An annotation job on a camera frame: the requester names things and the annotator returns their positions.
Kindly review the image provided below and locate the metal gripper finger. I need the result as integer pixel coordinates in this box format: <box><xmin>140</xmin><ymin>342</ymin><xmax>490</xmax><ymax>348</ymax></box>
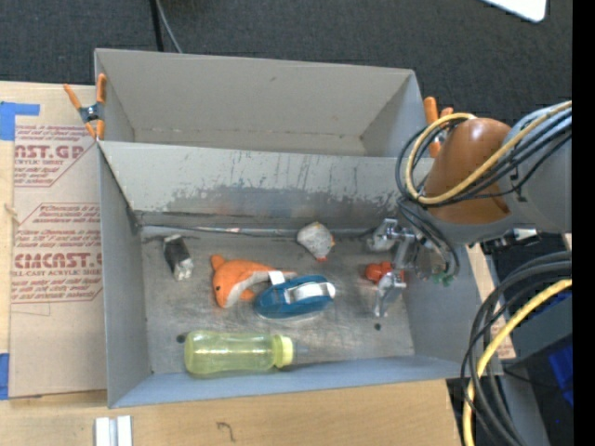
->
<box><xmin>374</xmin><ymin>270</ymin><xmax>409</xmax><ymax>320</ymax></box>
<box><xmin>368</xmin><ymin>217</ymin><xmax>417</xmax><ymax>253</ymax></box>

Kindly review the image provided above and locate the small red toy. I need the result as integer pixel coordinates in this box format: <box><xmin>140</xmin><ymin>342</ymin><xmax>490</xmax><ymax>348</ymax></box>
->
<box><xmin>364</xmin><ymin>261</ymin><xmax>405</xmax><ymax>285</ymax></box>

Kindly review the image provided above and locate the blue tape dispenser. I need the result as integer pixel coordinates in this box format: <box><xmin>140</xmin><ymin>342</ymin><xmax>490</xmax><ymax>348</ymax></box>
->
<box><xmin>253</xmin><ymin>273</ymin><xmax>337</xmax><ymax>321</ymax></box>

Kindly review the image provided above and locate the orange and white toy dolphin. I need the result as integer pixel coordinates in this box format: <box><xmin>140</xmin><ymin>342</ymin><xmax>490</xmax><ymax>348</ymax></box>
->
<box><xmin>209</xmin><ymin>254</ymin><xmax>298</xmax><ymax>309</ymax></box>

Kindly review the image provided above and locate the yellow-green plastic bottle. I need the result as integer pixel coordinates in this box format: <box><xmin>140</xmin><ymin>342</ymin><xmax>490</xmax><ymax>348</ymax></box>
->
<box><xmin>183</xmin><ymin>330</ymin><xmax>296</xmax><ymax>377</ymax></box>

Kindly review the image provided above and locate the grey metal bin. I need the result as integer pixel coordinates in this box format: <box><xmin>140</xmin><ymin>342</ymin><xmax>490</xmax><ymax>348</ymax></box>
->
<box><xmin>93</xmin><ymin>47</ymin><xmax>504</xmax><ymax>410</ymax></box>

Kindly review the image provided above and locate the black and white small block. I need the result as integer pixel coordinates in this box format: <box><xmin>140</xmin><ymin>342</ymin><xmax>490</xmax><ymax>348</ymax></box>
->
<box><xmin>162</xmin><ymin>233</ymin><xmax>195</xmax><ymax>282</ymax></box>

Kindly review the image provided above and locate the brown cardboard board, red print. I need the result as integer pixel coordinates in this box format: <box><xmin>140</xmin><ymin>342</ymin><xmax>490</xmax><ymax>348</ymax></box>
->
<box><xmin>7</xmin><ymin>80</ymin><xmax>518</xmax><ymax>400</ymax></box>

